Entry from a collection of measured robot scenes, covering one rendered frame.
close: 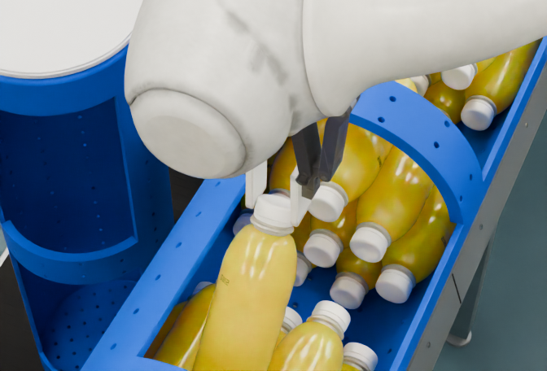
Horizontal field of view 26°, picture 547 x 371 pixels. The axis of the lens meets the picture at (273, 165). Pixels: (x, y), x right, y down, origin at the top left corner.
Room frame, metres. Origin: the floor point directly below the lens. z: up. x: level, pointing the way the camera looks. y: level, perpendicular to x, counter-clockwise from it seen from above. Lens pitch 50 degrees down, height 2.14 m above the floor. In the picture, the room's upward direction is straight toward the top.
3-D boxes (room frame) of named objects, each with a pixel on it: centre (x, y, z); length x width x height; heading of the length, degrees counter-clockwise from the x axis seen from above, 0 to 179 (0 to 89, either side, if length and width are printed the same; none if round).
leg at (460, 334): (1.31, -0.39, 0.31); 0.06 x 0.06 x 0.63; 65
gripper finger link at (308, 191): (0.65, -0.04, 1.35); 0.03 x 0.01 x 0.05; 64
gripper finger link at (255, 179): (0.67, 0.02, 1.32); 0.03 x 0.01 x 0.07; 154
